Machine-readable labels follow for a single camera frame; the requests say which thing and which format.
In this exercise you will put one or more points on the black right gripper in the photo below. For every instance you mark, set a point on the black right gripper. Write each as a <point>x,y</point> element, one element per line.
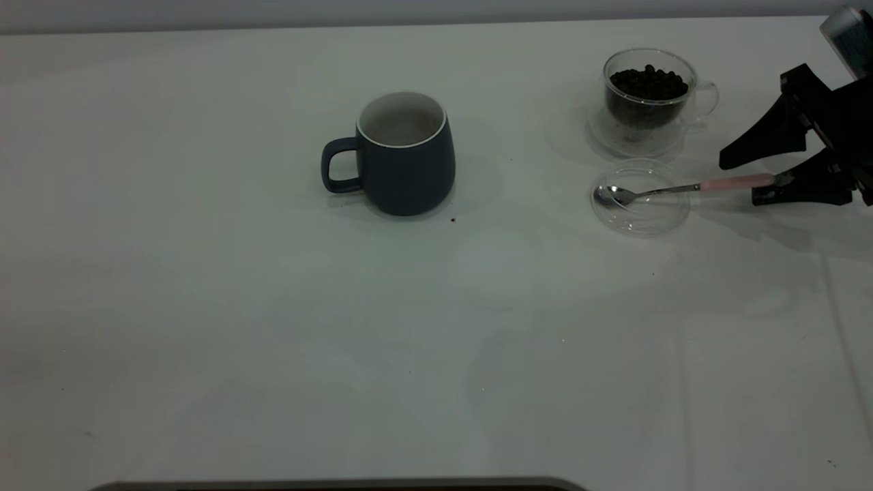
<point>849,129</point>

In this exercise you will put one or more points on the dark blue ceramic mug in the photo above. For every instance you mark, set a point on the dark blue ceramic mug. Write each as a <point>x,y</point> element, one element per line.
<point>409,177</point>

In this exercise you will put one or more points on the clear round glass lid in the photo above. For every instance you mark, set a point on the clear round glass lid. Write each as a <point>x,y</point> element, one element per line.
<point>644,219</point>

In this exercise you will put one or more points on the dark coffee beans pile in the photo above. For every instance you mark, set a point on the dark coffee beans pile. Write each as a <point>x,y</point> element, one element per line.
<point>648,85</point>

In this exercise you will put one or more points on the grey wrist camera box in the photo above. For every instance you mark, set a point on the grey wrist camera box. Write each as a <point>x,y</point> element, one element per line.
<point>852,37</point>

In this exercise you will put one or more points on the clear double-wall glass cup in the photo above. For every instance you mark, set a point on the clear double-wall glass cup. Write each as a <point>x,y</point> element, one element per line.
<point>638,140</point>

